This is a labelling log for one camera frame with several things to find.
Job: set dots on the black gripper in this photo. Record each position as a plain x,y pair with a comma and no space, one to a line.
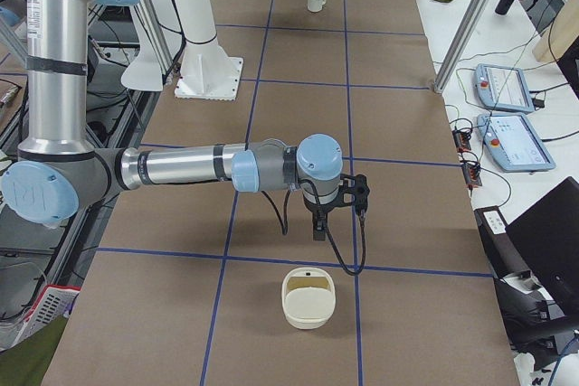
317,209

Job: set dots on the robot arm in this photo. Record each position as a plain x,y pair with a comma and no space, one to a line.
58,171

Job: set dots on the near orange usb hub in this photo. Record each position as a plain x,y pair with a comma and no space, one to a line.
471,173

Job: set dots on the near teach pendant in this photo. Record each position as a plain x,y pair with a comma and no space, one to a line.
513,143

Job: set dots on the teach pendant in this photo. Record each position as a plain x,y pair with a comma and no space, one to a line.
513,143
503,88

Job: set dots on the far teach pendant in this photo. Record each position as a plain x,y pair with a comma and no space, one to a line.
503,88

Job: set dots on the black office chair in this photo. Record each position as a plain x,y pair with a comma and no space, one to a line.
535,261

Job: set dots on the wooden board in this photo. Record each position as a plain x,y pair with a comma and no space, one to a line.
560,35

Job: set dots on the red white basket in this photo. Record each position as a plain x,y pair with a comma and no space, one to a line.
54,301

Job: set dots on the aluminium frame post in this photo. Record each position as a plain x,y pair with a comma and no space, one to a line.
459,43

